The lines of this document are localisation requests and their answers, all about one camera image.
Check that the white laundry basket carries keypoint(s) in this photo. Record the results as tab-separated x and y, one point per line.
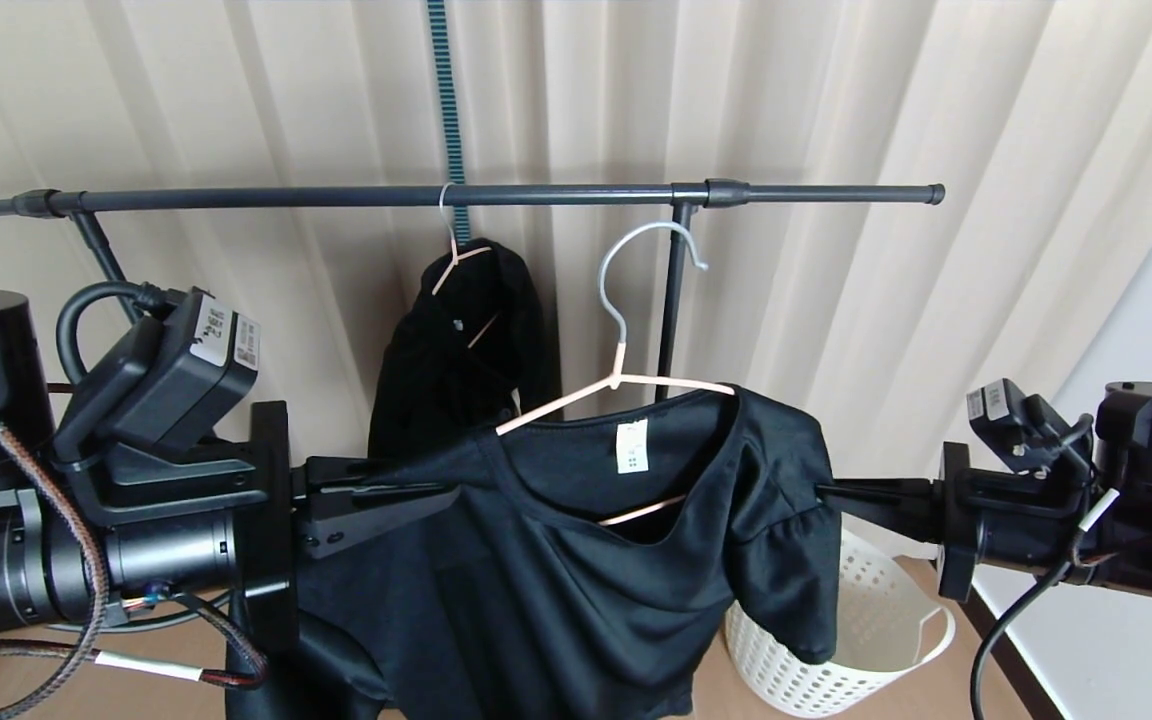
836	680

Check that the black shorts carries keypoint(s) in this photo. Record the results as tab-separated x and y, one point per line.
436	390

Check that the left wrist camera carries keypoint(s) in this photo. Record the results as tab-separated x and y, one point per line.
176	370

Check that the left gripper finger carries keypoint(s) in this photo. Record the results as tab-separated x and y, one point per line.
356	520
366	475

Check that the black clothes rack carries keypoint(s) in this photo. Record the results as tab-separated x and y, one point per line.
236	197

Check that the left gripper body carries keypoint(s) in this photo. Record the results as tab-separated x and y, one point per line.
176	555

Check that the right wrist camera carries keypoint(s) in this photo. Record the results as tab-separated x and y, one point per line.
1001	405

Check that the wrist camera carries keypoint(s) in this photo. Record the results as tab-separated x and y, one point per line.
176	370
1001	405

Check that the window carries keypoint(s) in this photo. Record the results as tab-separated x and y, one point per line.
446	80

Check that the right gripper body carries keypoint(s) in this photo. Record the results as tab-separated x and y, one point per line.
1026	530

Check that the beige curtain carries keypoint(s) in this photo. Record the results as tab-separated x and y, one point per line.
836	100
86	100

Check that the pink clothes hanger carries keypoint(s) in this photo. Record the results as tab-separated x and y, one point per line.
616	350
453	250

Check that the black garment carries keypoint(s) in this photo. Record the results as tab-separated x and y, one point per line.
556	600

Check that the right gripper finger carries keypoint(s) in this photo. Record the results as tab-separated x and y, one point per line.
896	488
911	520

